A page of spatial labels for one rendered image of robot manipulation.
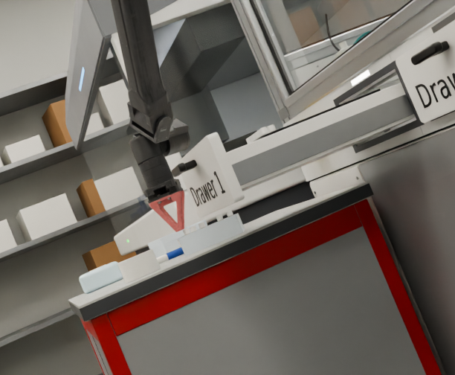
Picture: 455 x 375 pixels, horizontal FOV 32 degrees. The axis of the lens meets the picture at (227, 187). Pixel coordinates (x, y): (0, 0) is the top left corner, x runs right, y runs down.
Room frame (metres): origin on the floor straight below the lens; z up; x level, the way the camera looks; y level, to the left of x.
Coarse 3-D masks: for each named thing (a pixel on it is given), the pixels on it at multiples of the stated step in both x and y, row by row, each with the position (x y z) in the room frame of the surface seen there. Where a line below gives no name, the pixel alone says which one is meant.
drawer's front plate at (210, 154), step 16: (208, 144) 1.21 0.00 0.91; (208, 160) 1.25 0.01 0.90; (224, 160) 1.20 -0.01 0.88; (192, 176) 1.40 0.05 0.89; (208, 176) 1.29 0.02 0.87; (224, 176) 1.20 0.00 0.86; (192, 192) 1.45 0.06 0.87; (208, 192) 1.33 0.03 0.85; (240, 192) 1.21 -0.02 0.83; (208, 208) 1.38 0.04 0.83
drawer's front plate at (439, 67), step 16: (448, 32) 1.09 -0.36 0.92; (416, 48) 1.18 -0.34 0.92; (448, 48) 1.11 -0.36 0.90; (400, 64) 1.25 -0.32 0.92; (432, 64) 1.16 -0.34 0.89; (448, 64) 1.12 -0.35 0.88; (416, 80) 1.22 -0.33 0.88; (432, 80) 1.18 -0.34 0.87; (448, 80) 1.14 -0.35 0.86; (416, 96) 1.24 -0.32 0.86; (432, 96) 1.20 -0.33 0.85; (432, 112) 1.22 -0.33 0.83; (448, 112) 1.18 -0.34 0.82
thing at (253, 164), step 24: (384, 96) 1.30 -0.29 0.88; (312, 120) 1.26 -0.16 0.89; (336, 120) 1.27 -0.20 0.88; (360, 120) 1.28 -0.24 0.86; (384, 120) 1.29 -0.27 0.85; (408, 120) 1.33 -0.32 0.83; (264, 144) 1.24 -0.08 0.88; (288, 144) 1.25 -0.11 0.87; (312, 144) 1.26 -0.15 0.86; (336, 144) 1.27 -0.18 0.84; (240, 168) 1.23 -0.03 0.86; (264, 168) 1.24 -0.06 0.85; (288, 168) 1.25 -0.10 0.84
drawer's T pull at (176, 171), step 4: (192, 160) 1.33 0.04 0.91; (180, 164) 1.30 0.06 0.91; (184, 164) 1.30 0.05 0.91; (188, 164) 1.33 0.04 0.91; (192, 164) 1.33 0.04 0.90; (196, 164) 1.33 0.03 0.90; (176, 168) 1.32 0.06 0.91; (180, 168) 1.30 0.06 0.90; (184, 168) 1.30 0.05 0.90; (188, 168) 1.33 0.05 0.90; (192, 168) 1.34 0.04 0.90; (172, 172) 1.36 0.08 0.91; (176, 172) 1.33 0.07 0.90; (180, 172) 1.31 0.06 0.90
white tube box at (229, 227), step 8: (232, 216) 1.57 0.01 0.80; (216, 224) 1.57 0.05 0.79; (224, 224) 1.57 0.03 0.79; (232, 224) 1.57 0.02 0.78; (240, 224) 1.58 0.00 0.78; (200, 232) 1.58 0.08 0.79; (208, 232) 1.57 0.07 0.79; (216, 232) 1.57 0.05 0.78; (224, 232) 1.57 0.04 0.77; (232, 232) 1.57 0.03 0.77; (240, 232) 1.57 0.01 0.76; (184, 240) 1.58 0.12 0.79; (192, 240) 1.58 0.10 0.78; (200, 240) 1.58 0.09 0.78; (208, 240) 1.57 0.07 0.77; (216, 240) 1.57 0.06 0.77; (184, 248) 1.58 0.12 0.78; (192, 248) 1.58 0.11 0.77; (200, 248) 1.58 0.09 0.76
